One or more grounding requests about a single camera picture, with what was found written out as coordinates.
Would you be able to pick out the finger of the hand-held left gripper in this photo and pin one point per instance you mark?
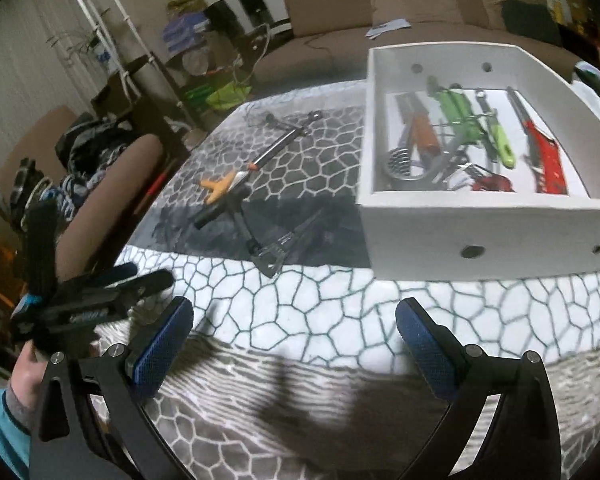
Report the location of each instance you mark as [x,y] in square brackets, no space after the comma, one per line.
[115,274]
[147,285]

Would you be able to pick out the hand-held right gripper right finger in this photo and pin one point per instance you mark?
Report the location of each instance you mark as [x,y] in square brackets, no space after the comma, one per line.
[427,345]

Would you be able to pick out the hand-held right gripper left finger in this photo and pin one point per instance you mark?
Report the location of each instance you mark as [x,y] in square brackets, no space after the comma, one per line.
[162,345]

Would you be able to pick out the white wooden box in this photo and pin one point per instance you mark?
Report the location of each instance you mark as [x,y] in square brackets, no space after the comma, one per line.
[430,240]

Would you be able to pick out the person's left forearm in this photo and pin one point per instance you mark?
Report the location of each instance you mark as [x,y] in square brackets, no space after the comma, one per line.
[7,430]

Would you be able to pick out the person's left hand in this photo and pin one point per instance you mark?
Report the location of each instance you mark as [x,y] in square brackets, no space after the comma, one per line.
[25,385]

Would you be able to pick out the brown chair back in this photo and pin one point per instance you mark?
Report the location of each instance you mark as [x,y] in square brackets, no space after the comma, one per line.
[115,185]

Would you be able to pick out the orange peeler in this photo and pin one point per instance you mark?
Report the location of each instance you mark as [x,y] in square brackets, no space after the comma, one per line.
[217,186]

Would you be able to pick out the black metal press tool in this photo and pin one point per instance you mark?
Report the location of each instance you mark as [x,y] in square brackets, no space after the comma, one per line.
[270,260]

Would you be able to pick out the striped clothes pile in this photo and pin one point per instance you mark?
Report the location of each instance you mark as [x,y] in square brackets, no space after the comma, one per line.
[95,140]

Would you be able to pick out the metal potato masher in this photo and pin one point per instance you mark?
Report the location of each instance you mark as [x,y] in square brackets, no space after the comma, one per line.
[400,165]

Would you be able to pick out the dark side table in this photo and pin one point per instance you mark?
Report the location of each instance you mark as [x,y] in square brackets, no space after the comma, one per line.
[150,95]

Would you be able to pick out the blue bag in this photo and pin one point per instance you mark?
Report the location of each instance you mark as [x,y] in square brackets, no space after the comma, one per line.
[185,35]

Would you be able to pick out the white metal rack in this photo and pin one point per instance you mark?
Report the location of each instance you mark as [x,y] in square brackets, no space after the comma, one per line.
[105,20]

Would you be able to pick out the black speaker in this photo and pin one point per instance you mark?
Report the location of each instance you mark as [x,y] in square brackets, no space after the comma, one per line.
[222,17]
[252,5]

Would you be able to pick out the white paper sheet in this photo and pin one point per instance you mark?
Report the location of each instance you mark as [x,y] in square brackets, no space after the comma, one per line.
[387,29]

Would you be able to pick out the brown sofa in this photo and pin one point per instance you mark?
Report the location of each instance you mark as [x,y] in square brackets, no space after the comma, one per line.
[330,5]

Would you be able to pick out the dark cushion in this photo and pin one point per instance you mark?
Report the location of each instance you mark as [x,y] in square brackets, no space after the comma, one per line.
[530,22]

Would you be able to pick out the pile of colourful clutter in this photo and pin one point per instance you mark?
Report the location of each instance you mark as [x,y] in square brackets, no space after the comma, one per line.
[590,15]

